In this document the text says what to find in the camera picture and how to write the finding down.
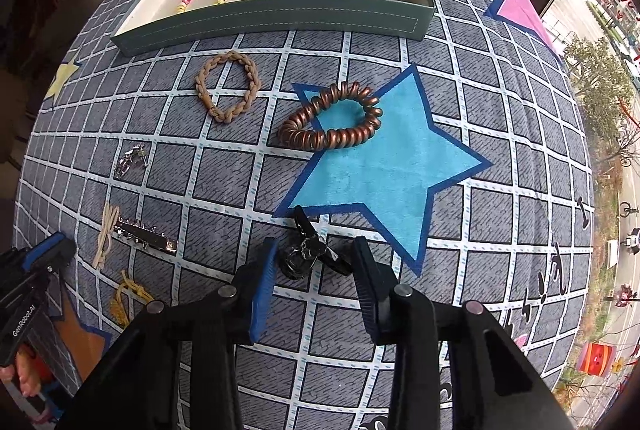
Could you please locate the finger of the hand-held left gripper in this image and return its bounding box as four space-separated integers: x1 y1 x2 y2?
27 232 76 272

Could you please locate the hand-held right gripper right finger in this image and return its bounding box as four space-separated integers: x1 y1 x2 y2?
351 237 576 430

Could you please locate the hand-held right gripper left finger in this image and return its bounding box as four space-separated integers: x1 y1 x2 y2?
55 237 281 430

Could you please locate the black bow hair clip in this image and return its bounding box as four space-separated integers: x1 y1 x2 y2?
280 206 353 281

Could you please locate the cream knotted hair tie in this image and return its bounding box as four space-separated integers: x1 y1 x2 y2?
92 204 121 269

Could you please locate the yellow knotted hair tie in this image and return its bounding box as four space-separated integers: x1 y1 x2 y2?
110 270 156 326

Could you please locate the silver alligator hair clip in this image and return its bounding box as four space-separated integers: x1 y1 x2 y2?
114 217 179 256

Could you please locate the small silver charm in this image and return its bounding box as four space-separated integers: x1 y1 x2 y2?
114 145 149 178

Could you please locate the copper spiral hair tie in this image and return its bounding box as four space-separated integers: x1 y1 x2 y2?
278 81 384 152

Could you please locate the tan braided hair tie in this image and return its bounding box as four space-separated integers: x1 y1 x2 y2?
195 51 262 124

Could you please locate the person's left hand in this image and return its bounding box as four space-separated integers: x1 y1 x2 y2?
0 354 44 399

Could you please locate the tree outside window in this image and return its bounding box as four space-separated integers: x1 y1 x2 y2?
562 35 640 166

